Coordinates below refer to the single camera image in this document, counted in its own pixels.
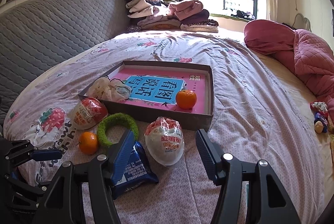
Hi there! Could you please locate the orange tangerine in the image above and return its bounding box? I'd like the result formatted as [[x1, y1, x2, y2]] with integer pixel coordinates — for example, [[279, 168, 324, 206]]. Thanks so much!
[[176, 89, 197, 110], [78, 132, 99, 155]]

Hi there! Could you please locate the white packaged egg snack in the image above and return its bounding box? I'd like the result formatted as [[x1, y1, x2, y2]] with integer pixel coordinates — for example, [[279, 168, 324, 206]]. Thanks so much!
[[144, 116, 185, 166]]

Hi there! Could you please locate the blue snack packet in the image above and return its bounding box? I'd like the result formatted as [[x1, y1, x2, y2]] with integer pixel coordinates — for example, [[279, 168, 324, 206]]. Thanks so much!
[[111, 141, 159, 200]]

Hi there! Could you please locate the red packaged egg snack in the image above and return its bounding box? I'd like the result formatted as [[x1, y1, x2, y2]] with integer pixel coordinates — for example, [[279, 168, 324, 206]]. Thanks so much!
[[71, 97, 108, 130]]

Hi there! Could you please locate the green fuzzy ring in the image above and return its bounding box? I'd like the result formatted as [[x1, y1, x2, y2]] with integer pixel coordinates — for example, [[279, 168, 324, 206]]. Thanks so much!
[[97, 112, 140, 148]]

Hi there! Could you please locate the pink strawberry print bedsheet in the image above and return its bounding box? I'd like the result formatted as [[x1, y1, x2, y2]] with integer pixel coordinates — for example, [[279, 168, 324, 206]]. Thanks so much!
[[3, 32, 325, 223]]

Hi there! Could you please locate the orange tangerine in box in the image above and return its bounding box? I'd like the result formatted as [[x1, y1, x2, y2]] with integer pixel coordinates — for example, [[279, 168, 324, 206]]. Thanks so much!
[[176, 89, 197, 110]]

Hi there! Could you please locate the pink children's book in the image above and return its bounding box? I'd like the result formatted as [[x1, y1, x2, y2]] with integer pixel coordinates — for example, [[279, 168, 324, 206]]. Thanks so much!
[[107, 66, 210, 114]]

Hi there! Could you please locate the small colourful doll toy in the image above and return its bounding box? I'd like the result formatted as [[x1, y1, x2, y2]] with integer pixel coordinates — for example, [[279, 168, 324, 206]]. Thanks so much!
[[310, 101, 333, 134]]

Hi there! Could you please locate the grey quilted headboard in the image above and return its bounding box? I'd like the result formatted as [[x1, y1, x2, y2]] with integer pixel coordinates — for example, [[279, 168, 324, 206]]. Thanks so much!
[[1, 0, 130, 122]]

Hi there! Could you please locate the red pink quilted blanket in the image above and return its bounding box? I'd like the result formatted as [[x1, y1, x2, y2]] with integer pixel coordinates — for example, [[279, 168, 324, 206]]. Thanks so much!
[[244, 19, 334, 117]]

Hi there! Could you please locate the pile of folded clothes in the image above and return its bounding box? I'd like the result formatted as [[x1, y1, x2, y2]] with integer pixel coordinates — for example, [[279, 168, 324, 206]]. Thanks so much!
[[124, 0, 219, 33]]

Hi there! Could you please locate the cream drawstring cloth pouch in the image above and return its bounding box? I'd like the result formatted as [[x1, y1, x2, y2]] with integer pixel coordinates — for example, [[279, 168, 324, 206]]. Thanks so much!
[[85, 77, 131, 103]]

